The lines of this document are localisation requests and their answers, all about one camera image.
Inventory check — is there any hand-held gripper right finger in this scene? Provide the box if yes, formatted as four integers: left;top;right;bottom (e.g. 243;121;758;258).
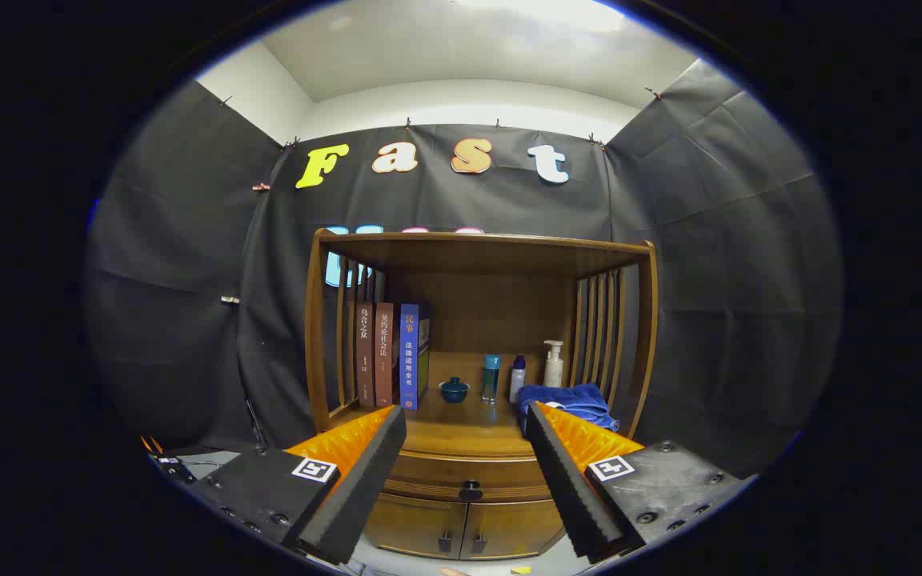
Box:
525;402;758;562

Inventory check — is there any wooden countertop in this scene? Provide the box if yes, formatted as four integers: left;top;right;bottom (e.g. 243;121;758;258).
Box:
329;352;630;458

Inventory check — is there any black device with cables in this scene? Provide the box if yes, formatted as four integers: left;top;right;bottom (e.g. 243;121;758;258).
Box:
141;436;198;485

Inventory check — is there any dark brown book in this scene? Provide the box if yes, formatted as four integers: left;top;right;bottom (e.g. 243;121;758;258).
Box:
355;302;378;409

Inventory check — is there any thick blue book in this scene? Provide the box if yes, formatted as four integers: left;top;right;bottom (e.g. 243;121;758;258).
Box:
399;302;431;410

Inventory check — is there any wooden cabinet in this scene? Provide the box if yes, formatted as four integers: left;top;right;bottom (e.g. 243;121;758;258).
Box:
305;228;659;561

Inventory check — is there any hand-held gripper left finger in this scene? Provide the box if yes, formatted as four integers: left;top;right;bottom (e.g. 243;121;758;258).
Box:
189;406;407;566

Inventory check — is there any white pump bottle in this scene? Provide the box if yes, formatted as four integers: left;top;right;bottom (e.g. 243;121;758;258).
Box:
543;340;565;389

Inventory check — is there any folded blue towel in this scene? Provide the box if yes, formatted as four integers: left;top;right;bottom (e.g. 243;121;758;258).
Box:
517;383;620;437

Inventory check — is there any reddish brown book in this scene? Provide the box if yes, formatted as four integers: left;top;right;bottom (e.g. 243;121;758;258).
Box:
375;302;395;406

